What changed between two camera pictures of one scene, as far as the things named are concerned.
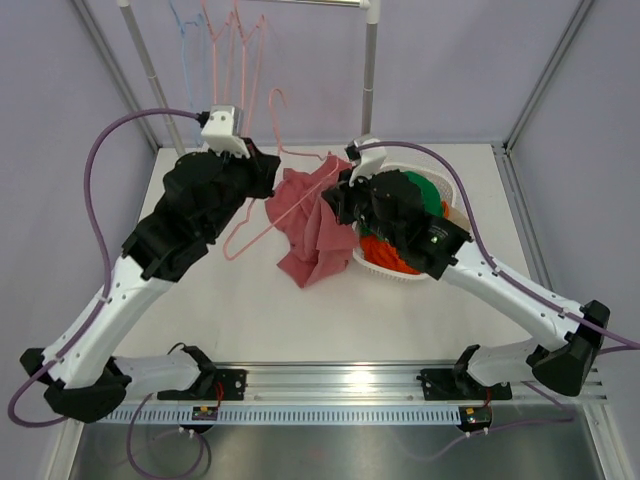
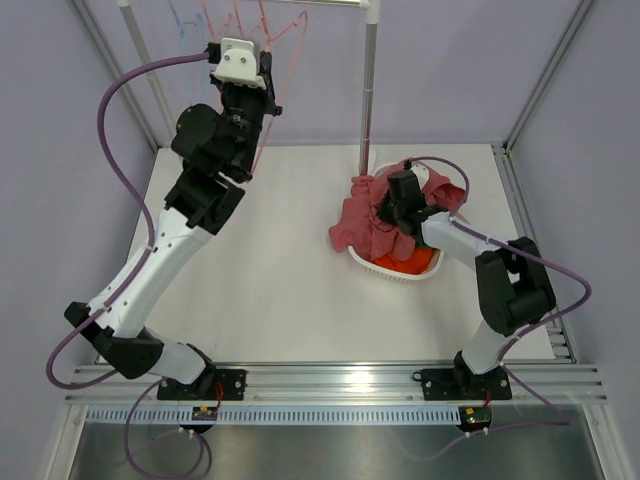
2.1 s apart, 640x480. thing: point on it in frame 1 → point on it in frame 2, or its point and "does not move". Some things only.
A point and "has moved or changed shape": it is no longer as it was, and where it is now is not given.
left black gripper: (261, 167) → (267, 96)
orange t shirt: (384, 254) does not move
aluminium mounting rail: (365, 383) does not move
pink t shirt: (319, 236) has moved or changed shape
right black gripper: (342, 194) → (383, 211)
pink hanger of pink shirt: (328, 167) → (289, 80)
